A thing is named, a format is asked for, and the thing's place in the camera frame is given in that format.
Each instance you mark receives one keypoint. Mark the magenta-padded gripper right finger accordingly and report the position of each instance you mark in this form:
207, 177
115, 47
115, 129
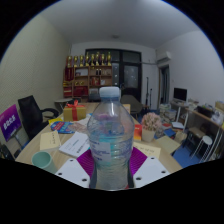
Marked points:
151, 170

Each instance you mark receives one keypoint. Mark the dark glass double door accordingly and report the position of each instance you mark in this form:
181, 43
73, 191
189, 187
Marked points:
130, 75

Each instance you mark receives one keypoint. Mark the small round white table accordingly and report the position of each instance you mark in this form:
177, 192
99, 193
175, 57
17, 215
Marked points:
62, 100

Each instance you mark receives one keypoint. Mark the white wall air conditioner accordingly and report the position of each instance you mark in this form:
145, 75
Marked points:
164, 57

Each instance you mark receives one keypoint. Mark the wooden side desk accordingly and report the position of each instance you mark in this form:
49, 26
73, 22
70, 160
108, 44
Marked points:
206, 116

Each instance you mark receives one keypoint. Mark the black computer monitor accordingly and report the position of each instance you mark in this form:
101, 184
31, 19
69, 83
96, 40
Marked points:
180, 94

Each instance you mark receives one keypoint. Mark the clear plastic water bottle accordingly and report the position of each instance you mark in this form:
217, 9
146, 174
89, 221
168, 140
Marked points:
110, 143

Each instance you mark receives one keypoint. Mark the blue colourful booklet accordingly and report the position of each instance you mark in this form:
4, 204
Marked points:
62, 127

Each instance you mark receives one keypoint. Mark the yellow gift box red ribbon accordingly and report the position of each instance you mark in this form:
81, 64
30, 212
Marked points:
74, 112

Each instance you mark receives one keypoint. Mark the purple sign board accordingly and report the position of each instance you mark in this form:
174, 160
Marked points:
9, 121

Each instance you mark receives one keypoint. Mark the black office chair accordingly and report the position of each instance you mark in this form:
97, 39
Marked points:
31, 115

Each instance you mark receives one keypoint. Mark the red and yellow book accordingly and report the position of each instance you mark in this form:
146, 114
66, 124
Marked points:
137, 132

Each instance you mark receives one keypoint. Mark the pink flowers in white pot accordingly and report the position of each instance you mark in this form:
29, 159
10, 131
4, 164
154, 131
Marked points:
151, 121

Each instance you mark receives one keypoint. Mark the beige armchair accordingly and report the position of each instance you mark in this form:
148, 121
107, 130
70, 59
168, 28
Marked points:
133, 101

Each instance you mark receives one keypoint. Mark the pale green cup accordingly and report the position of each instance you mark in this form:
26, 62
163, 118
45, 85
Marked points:
43, 160

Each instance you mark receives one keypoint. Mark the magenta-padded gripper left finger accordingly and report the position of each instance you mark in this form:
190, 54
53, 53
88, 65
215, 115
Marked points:
71, 171

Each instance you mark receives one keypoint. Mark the small orange standing box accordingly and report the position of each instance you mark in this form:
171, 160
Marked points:
127, 108

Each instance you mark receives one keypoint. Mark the wooden shelf unit with trophies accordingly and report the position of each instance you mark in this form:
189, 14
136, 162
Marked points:
88, 80

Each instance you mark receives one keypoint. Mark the white round stool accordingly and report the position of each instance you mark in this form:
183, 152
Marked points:
206, 139

